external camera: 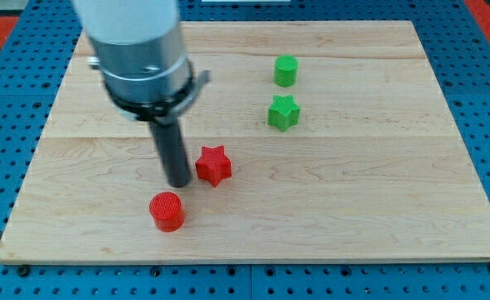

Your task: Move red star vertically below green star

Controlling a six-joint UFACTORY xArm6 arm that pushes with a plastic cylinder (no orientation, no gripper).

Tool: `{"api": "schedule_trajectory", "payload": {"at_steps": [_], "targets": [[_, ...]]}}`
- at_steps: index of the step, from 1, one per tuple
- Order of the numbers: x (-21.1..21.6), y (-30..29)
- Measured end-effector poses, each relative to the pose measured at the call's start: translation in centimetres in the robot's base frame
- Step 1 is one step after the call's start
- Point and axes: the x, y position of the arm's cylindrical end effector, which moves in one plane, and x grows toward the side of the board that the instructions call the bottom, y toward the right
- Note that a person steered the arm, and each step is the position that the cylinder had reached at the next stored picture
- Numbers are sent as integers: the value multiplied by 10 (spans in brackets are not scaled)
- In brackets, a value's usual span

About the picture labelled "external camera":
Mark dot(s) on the red star block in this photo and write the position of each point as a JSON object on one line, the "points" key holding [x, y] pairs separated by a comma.
{"points": [[213, 165]]}

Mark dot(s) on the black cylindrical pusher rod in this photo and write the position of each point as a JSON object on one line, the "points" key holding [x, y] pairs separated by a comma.
{"points": [[169, 143]]}

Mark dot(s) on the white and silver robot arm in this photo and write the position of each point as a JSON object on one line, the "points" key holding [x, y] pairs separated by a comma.
{"points": [[139, 49]]}

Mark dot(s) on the green star block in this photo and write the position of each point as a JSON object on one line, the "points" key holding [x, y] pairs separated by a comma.
{"points": [[283, 112]]}

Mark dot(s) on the light wooden board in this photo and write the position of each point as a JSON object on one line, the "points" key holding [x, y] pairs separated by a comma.
{"points": [[375, 171]]}

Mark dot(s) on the green cylinder block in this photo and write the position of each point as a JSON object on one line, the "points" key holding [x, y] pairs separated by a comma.
{"points": [[285, 71]]}

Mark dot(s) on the red cylinder block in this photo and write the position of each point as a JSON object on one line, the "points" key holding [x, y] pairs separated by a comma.
{"points": [[167, 211]]}

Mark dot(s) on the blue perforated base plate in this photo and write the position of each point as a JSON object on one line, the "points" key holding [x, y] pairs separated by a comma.
{"points": [[32, 65]]}

